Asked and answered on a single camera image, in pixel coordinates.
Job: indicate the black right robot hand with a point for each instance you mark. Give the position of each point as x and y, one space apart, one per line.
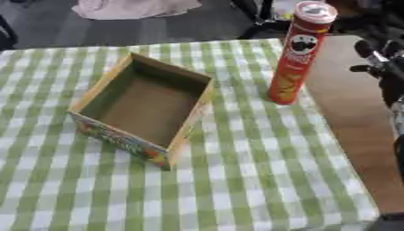
392 75

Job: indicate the open tan cardboard box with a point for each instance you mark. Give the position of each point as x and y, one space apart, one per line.
150 111

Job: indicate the tall red chip can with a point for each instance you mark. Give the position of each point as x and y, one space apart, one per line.
297 60

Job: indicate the black chair base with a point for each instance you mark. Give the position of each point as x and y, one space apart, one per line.
259 21

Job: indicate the pink cloth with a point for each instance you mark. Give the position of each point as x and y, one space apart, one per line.
134 8

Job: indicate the black chair leg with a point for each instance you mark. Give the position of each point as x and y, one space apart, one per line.
7 34

